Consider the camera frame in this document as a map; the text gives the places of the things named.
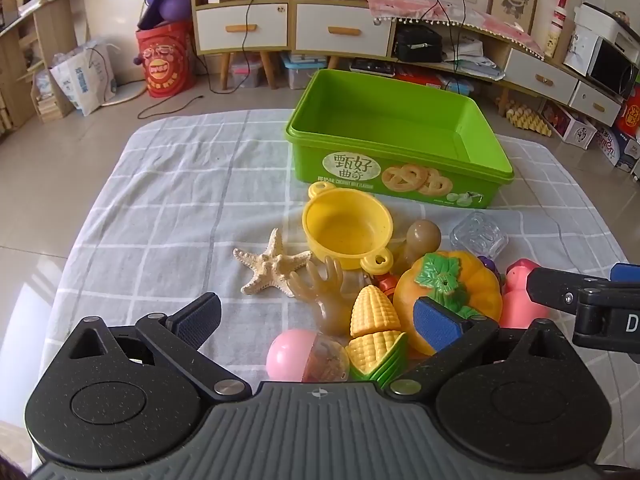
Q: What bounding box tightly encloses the grey checked tablecloth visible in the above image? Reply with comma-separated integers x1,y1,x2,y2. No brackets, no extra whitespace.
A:
32,108,640,461

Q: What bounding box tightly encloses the tan rubber hand toy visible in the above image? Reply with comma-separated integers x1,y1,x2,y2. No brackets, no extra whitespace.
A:
287,256,353,336

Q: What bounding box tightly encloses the orange toy pumpkin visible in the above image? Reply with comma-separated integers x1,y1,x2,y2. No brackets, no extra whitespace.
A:
392,251,503,356

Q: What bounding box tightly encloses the white drawer wooden handle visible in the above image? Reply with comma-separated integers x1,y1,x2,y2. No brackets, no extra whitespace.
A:
504,49,581,103
570,81,623,127
295,4,392,58
196,4,289,52

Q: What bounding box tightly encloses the white round floor stand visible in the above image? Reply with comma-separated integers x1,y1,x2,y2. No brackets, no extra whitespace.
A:
100,82,148,106

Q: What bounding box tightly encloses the yellow egg tray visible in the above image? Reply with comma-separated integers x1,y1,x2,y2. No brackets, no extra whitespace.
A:
505,105,553,137

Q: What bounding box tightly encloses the white printed cylinder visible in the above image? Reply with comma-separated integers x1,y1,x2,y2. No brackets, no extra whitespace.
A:
545,5,563,58

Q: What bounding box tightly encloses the red printed bucket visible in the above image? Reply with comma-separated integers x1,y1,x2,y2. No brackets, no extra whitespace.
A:
135,20,196,98

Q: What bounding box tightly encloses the white printer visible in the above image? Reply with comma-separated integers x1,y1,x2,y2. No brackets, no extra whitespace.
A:
572,2,640,46

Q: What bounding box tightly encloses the clear plastic container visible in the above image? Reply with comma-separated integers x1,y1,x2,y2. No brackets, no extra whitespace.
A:
450,211,510,261

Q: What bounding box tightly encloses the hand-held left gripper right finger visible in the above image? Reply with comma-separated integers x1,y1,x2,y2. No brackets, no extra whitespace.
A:
387,296,571,404

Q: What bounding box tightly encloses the pink clear capsule ball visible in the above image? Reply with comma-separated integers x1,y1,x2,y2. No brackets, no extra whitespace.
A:
266,330,350,383

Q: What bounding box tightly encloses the pink toy pig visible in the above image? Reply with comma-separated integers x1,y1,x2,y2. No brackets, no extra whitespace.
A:
500,258,551,331

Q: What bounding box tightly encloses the yellow toy corn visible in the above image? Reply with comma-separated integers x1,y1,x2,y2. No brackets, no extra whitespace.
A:
346,285,408,386

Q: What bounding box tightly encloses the pink checked cloth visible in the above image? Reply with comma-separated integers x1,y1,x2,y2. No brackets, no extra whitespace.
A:
365,0,546,58

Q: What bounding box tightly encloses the wooden bookshelf desk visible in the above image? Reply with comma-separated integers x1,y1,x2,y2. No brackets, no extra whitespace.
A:
0,0,83,131

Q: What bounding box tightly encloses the pile of paper documents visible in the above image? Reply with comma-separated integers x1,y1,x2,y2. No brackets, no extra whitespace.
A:
455,35,506,81

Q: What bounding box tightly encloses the white red printed carton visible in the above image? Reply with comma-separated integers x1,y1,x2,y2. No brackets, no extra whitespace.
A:
542,102,598,150

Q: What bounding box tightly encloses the white shopping bag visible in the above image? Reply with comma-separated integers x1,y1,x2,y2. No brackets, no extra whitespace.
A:
49,40,118,117

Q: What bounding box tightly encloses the clear plastic storage box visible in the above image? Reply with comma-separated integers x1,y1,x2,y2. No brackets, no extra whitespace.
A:
230,52,266,88

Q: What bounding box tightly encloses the yellow toy pot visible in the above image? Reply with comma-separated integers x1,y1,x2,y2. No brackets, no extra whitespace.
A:
301,181,396,273

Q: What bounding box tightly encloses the black power cable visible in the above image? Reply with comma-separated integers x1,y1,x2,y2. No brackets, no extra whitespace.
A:
420,0,473,96

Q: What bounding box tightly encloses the red gold printed box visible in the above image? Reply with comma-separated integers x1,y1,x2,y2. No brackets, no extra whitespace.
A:
615,92,640,136

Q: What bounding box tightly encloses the long wooden sideboard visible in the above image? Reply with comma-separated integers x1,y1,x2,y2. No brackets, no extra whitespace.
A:
290,0,626,128

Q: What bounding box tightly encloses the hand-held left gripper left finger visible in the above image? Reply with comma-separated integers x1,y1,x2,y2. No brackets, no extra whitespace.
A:
66,292,253,404

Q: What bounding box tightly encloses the black bag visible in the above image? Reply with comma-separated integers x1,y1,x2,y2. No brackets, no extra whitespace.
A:
395,24,443,63

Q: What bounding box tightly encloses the green plastic box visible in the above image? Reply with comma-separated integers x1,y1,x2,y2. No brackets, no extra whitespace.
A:
285,69,516,211

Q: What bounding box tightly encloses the clear storage box blue lid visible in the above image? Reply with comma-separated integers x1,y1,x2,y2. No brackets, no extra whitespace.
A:
280,52,328,91

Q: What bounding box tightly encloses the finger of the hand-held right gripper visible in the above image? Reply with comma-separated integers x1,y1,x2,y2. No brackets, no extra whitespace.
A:
609,262,640,284
526,266,621,319

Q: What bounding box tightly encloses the black microwave oven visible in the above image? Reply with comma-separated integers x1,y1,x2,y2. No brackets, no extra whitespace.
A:
587,35,640,98

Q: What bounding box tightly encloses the red flat box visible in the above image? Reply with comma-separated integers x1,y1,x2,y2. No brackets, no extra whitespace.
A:
395,72,451,93

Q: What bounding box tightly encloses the white blue printed carton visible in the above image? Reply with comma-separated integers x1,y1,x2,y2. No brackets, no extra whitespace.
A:
595,127,640,171

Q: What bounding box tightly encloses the beige starfish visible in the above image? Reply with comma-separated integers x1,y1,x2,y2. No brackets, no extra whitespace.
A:
232,228,313,298

